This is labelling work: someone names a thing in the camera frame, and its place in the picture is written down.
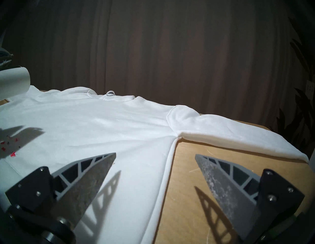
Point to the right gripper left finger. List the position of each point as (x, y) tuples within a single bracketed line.
[(81, 182)]

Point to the tall dark leafy plant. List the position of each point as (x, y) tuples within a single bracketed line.
[(305, 110)]

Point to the brown pleated curtain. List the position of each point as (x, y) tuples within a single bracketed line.
[(157, 49)]

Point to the white hooded sweatshirt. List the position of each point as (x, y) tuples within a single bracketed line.
[(98, 123)]

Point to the white plant tag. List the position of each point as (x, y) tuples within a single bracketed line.
[(310, 86)]

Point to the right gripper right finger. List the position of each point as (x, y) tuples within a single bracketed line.
[(236, 196)]

